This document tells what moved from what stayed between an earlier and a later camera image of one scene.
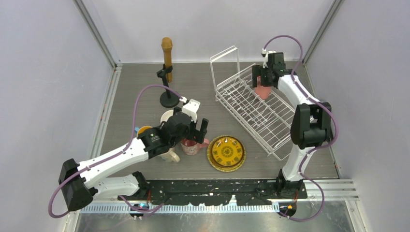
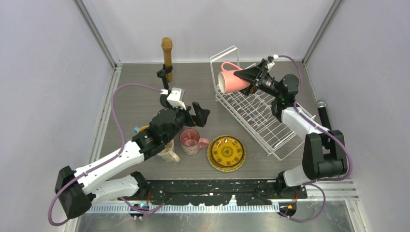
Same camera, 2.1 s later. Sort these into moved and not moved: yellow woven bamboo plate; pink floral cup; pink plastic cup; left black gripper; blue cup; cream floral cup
Moved: left black gripper; pink plastic cup
Not moved: cream floral cup; yellow woven bamboo plate; pink floral cup; blue cup
